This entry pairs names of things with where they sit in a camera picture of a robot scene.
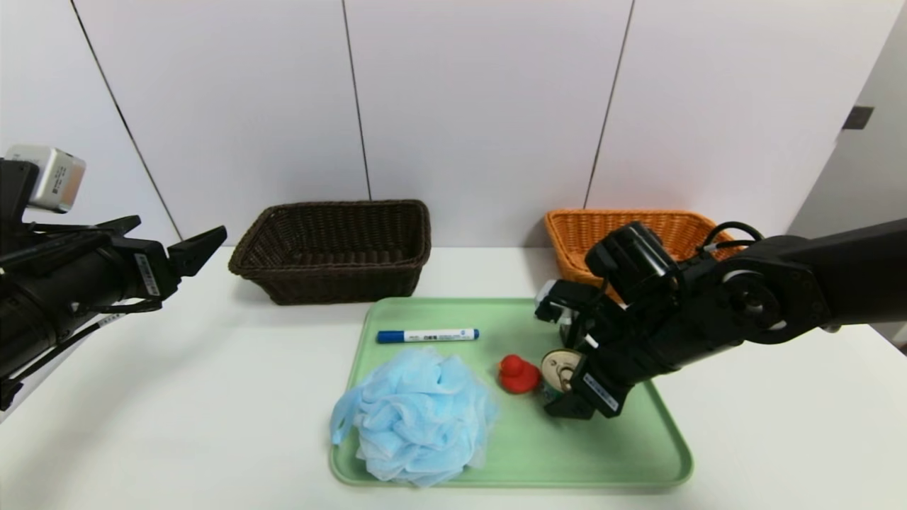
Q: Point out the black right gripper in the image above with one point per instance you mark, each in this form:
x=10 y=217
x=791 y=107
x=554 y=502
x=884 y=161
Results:
x=602 y=392

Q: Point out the black wall fixture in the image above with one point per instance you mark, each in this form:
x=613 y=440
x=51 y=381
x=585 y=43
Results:
x=857 y=118

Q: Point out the orange wicker basket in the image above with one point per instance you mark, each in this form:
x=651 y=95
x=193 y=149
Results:
x=574 y=241

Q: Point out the green plastic tray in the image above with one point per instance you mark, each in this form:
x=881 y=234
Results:
x=553 y=453

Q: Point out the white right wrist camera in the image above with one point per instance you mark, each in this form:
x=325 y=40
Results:
x=563 y=301

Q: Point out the tin can with pull tab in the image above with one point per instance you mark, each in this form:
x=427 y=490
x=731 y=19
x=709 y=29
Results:
x=560 y=368

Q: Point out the blue mesh bath loofah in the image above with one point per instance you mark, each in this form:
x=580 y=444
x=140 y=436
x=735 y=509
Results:
x=418 y=418

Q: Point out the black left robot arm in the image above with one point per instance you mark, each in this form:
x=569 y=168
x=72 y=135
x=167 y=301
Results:
x=49 y=297

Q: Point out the red rubber duck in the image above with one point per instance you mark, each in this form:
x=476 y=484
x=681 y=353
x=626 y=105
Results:
x=519 y=377

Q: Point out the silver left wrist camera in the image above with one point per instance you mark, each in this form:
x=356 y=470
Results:
x=49 y=177

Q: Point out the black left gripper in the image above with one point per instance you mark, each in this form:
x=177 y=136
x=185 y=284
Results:
x=150 y=273

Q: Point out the dark brown wicker basket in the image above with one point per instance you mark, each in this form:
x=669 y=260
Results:
x=333 y=283

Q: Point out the blue whiteboard marker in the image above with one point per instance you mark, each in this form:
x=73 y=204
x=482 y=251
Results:
x=425 y=336

